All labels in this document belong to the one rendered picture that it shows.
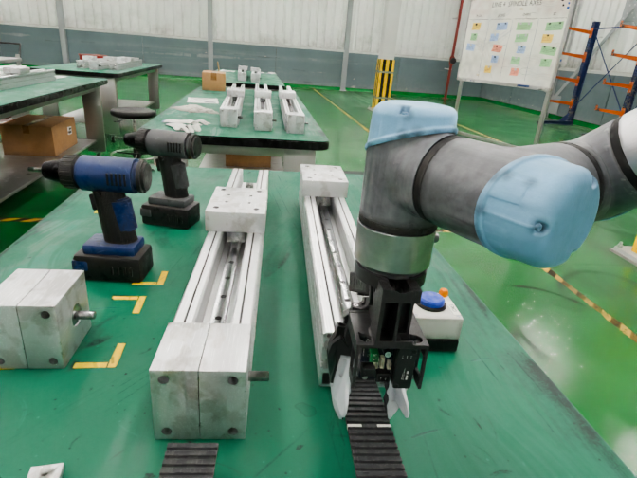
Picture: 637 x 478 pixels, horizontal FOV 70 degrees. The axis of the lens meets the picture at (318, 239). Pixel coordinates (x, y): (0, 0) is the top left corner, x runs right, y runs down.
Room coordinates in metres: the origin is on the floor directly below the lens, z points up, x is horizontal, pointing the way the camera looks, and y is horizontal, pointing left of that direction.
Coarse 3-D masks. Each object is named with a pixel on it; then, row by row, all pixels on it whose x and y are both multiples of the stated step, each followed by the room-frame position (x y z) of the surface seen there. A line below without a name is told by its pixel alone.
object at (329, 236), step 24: (312, 216) 0.91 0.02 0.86; (336, 216) 0.99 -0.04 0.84; (312, 240) 0.78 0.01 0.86; (336, 240) 0.86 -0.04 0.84; (312, 264) 0.71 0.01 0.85; (336, 264) 0.75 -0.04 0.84; (312, 288) 0.67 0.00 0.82; (336, 288) 0.68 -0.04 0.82; (312, 312) 0.64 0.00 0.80; (336, 312) 0.54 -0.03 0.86
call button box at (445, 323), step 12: (420, 312) 0.60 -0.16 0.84; (432, 312) 0.60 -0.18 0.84; (444, 312) 0.61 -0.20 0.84; (456, 312) 0.61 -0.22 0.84; (420, 324) 0.58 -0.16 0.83; (432, 324) 0.59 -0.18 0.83; (444, 324) 0.59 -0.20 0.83; (456, 324) 0.59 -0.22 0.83; (432, 336) 0.59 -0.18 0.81; (444, 336) 0.59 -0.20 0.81; (456, 336) 0.59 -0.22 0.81; (432, 348) 0.59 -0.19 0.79; (444, 348) 0.59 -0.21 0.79; (456, 348) 0.59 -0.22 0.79
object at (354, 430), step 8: (352, 424) 0.40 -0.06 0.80; (360, 424) 0.40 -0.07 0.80; (368, 424) 0.40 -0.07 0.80; (376, 424) 0.40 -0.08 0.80; (384, 424) 0.40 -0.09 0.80; (352, 432) 0.39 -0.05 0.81; (360, 432) 0.39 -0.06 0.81; (368, 432) 0.39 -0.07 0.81; (376, 432) 0.39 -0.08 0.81; (384, 432) 0.39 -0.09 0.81; (392, 432) 0.39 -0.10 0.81
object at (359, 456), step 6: (354, 450) 0.36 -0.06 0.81; (360, 450) 0.36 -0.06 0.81; (366, 450) 0.36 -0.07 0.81; (372, 450) 0.36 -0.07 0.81; (378, 450) 0.36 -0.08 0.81; (384, 450) 0.36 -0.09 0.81; (390, 450) 0.36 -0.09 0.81; (396, 450) 0.36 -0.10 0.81; (354, 456) 0.35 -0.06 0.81; (360, 456) 0.35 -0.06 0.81; (366, 456) 0.36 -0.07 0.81; (372, 456) 0.36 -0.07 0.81; (378, 456) 0.36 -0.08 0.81; (384, 456) 0.36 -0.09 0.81; (390, 456) 0.36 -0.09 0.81; (396, 456) 0.36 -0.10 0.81; (354, 462) 0.35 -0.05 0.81; (360, 462) 0.35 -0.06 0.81; (366, 462) 0.35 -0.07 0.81; (372, 462) 0.35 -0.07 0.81; (378, 462) 0.35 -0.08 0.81; (384, 462) 0.35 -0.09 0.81; (390, 462) 0.35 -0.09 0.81; (396, 462) 0.35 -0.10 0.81
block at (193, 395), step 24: (168, 336) 0.44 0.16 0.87; (192, 336) 0.44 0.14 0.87; (216, 336) 0.45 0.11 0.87; (240, 336) 0.45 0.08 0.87; (168, 360) 0.40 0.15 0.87; (192, 360) 0.40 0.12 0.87; (216, 360) 0.40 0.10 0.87; (240, 360) 0.41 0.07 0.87; (168, 384) 0.38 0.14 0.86; (192, 384) 0.38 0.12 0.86; (216, 384) 0.39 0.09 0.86; (240, 384) 0.39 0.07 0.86; (168, 408) 0.38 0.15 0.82; (192, 408) 0.38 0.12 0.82; (216, 408) 0.39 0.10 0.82; (240, 408) 0.39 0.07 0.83; (168, 432) 0.38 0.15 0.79; (192, 432) 0.38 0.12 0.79; (216, 432) 0.39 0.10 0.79; (240, 432) 0.39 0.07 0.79
